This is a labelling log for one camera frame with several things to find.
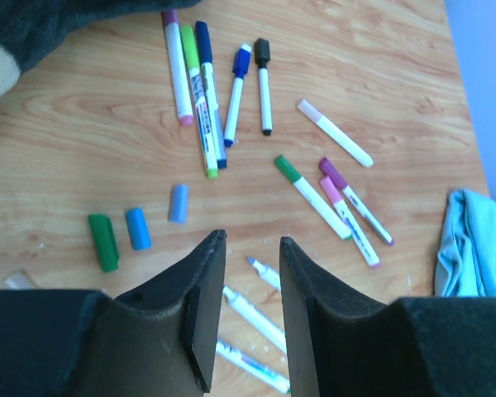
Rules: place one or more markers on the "lavender pen cap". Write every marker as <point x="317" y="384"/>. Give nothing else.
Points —
<point x="178" y="204"/>

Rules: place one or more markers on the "green cap white marker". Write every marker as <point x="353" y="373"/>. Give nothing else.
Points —
<point x="313" y="197"/>

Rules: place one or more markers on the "light blue marker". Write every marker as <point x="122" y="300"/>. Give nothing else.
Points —
<point x="255" y="318"/>

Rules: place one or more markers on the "dark blue marker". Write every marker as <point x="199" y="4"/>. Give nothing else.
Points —
<point x="205" y="56"/>

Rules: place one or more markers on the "magenta cap marker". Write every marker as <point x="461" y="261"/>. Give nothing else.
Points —
<point x="328" y="169"/>

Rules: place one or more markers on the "purple cap white marker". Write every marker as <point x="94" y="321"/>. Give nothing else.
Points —
<point x="173" y="42"/>

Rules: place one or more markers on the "light blue pen cap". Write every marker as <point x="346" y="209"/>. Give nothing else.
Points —
<point x="137" y="229"/>

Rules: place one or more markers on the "green pen cap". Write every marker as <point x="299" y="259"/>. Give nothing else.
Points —
<point x="105" y="241"/>

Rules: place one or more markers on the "pale pink cap marker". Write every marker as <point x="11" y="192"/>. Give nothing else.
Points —
<point x="335" y="133"/>

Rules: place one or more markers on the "blue cap whiteboard marker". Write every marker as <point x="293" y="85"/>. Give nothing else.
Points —
<point x="239" y="69"/>

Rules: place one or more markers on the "clear purple pen cap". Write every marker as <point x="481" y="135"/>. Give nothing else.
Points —
<point x="19" y="280"/>

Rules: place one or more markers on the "light blue cloth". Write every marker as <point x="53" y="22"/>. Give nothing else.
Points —
<point x="466" y="259"/>

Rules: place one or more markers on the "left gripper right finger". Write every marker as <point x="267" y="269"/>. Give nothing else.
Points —
<point x="341" y="342"/>

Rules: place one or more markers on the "black floral plush blanket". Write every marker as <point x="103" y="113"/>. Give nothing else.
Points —
<point x="30" y="30"/>

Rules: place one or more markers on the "light green marker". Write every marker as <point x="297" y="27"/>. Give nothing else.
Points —
<point x="199" y="100"/>

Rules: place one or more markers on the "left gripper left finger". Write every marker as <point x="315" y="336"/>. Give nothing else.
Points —
<point x="158" y="339"/>

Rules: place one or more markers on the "black cap whiteboard marker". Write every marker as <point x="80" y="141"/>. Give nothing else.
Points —
<point x="262" y="58"/>

